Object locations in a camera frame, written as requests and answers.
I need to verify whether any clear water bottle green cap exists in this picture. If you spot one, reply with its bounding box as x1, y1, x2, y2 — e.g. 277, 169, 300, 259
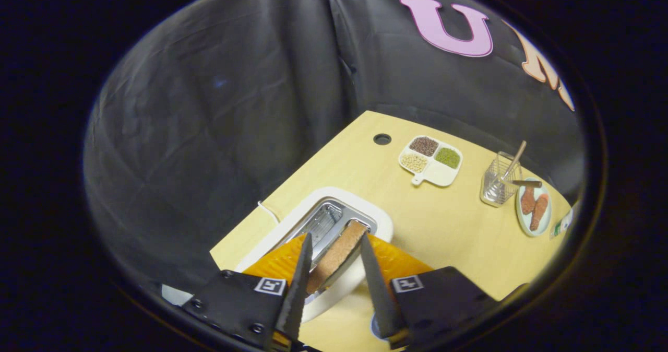
550, 206, 577, 239

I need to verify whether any brown-crust bread slice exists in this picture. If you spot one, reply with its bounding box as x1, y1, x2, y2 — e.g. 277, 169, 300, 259
306, 220, 369, 295

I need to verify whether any metal wire utensil holder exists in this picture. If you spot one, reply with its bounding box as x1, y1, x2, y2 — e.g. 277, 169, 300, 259
480, 151, 523, 208

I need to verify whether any pale round chair seat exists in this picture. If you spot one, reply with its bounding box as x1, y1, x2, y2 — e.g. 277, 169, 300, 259
161, 284, 195, 307

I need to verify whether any pale green plate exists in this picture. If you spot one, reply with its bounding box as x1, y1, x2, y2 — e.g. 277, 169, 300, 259
516, 178, 553, 237

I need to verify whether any brown meat patty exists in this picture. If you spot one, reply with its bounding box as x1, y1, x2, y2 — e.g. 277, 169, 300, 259
520, 186, 537, 215
529, 194, 550, 232

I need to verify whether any blue round plate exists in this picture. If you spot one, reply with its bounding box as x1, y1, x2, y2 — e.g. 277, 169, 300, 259
369, 313, 387, 341

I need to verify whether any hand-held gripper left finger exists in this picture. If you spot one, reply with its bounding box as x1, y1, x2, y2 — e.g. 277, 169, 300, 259
183, 232, 314, 352

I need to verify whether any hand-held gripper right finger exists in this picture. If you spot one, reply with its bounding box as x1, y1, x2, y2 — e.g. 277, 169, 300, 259
360, 233, 499, 350

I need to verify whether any wooden utensil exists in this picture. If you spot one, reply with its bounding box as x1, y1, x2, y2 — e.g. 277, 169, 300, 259
501, 140, 528, 181

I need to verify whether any white toaster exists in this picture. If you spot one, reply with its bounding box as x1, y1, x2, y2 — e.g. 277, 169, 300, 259
235, 186, 393, 323

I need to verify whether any white divided bean dish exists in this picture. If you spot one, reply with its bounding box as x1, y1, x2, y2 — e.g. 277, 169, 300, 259
398, 135, 463, 187

